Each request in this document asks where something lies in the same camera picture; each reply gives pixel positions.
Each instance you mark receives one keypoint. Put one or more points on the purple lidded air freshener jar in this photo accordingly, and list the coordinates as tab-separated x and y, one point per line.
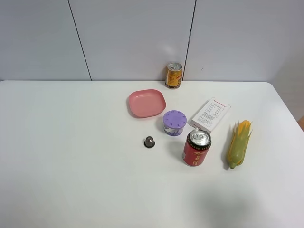
174	122

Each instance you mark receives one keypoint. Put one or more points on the pink square plastic plate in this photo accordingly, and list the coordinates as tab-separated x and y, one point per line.
145	103

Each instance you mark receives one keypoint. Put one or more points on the small dark coffee capsule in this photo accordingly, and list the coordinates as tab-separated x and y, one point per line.
149	142

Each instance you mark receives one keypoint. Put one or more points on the yellow drink can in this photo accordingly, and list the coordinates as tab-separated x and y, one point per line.
174	75

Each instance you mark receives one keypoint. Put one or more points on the red drink can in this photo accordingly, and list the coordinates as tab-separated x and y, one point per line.
197	145

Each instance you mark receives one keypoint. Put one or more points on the white printed cardboard box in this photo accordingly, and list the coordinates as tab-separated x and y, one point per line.
209	116

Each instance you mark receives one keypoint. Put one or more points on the toy corn cob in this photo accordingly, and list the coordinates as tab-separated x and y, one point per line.
238	146

